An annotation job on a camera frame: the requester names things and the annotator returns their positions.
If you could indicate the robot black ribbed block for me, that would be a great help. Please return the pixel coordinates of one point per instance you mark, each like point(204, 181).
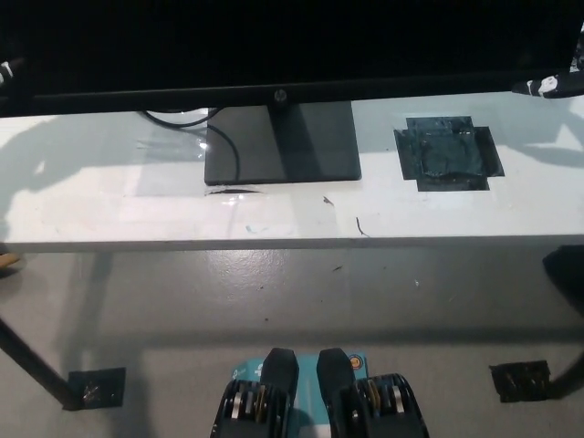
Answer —
point(365, 401)
point(253, 401)

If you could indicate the robot right hand black silver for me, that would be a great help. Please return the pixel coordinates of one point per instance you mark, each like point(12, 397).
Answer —
point(559, 86)

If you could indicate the clear glossy tape sheet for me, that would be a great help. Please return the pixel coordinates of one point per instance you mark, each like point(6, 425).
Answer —
point(175, 146)

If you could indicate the robot left black ribbed block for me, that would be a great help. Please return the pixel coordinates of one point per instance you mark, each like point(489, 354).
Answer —
point(253, 401)

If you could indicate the brown wooden object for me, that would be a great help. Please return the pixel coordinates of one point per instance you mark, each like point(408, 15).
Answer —
point(8, 261)

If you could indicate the teal robot body panel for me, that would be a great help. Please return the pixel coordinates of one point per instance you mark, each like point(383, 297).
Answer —
point(306, 388)

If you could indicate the black slanted table leg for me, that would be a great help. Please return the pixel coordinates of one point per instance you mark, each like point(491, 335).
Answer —
point(32, 360)
point(568, 378)

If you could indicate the black HP monitor screen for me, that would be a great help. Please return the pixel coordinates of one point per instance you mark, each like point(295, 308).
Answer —
point(283, 41)

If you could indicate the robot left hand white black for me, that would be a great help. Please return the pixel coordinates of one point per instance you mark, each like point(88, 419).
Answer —
point(8, 69)

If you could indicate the black tape patch on table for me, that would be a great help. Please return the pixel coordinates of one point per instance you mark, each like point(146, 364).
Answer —
point(445, 155)

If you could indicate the robot right black ribbed block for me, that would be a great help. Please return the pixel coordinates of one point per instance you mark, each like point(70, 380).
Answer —
point(365, 401)

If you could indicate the black monitor stand base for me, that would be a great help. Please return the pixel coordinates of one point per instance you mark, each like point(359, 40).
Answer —
point(301, 146)

